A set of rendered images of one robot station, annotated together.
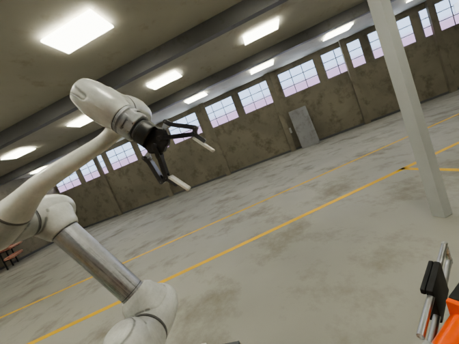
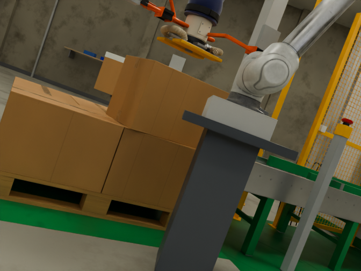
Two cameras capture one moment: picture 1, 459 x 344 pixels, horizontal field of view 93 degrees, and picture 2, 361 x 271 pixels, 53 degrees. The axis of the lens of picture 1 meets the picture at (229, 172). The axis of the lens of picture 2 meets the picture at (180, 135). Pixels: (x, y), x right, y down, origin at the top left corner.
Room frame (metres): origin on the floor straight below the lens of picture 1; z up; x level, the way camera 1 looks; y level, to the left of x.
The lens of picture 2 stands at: (2.33, -0.09, 0.76)
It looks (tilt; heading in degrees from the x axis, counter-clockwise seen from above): 4 degrees down; 167
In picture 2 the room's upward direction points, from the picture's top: 20 degrees clockwise
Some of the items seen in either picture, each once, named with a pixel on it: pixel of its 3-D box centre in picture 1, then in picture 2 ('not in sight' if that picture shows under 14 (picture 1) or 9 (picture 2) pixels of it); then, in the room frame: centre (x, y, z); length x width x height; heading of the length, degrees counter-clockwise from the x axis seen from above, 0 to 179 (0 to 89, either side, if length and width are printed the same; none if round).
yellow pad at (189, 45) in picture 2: not in sight; (198, 48); (0.08, 0.35, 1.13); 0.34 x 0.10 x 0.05; 114
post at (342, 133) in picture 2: not in sight; (315, 200); (0.32, 1.34, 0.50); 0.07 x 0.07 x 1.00; 13
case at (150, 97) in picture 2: not in sight; (168, 104); (0.01, 0.30, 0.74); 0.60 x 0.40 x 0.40; 112
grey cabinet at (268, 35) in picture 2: not in sight; (266, 43); (-1.10, 1.19, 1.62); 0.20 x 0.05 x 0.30; 103
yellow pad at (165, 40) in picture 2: not in sight; (181, 45); (-0.09, 0.27, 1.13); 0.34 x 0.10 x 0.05; 114
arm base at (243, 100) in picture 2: not in sight; (246, 105); (0.67, 0.55, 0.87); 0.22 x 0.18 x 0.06; 81
